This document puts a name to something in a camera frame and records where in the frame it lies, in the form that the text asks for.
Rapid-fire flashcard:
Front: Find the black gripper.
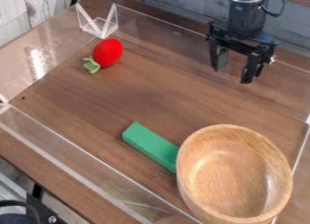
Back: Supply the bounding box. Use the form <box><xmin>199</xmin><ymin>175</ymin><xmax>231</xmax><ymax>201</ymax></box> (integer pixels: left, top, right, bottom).
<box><xmin>207</xmin><ymin>23</ymin><xmax>280</xmax><ymax>83</ymax></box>

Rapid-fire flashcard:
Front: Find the red plush strawberry toy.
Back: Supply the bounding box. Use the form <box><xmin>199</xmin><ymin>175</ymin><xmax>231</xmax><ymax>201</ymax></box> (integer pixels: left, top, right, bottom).
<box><xmin>83</xmin><ymin>38</ymin><xmax>123</xmax><ymax>74</ymax></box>

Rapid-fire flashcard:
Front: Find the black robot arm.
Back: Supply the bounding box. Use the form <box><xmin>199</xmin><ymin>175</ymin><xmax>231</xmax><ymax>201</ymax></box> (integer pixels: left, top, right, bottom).
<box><xmin>207</xmin><ymin>0</ymin><xmax>286</xmax><ymax>83</ymax></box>

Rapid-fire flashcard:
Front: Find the green rectangular block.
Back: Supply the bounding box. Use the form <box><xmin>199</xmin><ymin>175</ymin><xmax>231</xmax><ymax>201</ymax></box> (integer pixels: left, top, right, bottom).
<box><xmin>122</xmin><ymin>122</ymin><xmax>179</xmax><ymax>173</ymax></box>

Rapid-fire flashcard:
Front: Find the wooden bowl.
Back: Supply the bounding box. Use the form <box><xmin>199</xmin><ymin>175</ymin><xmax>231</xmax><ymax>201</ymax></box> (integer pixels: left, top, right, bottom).
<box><xmin>175</xmin><ymin>124</ymin><xmax>293</xmax><ymax>224</ymax></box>

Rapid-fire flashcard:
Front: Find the black clamp with screw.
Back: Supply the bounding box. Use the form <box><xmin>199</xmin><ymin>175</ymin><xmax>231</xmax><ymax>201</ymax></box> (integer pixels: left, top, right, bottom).
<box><xmin>0</xmin><ymin>185</ymin><xmax>68</xmax><ymax>224</ymax></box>

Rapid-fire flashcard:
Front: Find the clear acrylic back wall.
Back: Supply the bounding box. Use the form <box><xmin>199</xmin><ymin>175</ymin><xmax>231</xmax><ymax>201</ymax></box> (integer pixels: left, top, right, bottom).
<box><xmin>114</xmin><ymin>5</ymin><xmax>310</xmax><ymax>121</ymax></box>

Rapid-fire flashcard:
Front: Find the clear acrylic wall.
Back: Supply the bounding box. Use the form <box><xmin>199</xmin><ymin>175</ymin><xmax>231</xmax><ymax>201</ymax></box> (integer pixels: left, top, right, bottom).
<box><xmin>0</xmin><ymin>103</ymin><xmax>202</xmax><ymax>224</ymax></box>
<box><xmin>114</xmin><ymin>5</ymin><xmax>310</xmax><ymax>121</ymax></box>
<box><xmin>0</xmin><ymin>4</ymin><xmax>111</xmax><ymax>104</ymax></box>

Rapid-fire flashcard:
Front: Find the clear acrylic left wall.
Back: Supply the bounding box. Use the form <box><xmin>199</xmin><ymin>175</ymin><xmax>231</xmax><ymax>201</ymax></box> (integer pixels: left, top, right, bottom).
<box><xmin>0</xmin><ymin>4</ymin><xmax>111</xmax><ymax>104</ymax></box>

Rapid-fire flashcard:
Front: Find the clear acrylic front wall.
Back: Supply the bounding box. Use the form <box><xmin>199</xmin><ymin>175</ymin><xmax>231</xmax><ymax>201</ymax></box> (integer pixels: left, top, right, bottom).
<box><xmin>0</xmin><ymin>103</ymin><xmax>202</xmax><ymax>224</ymax></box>

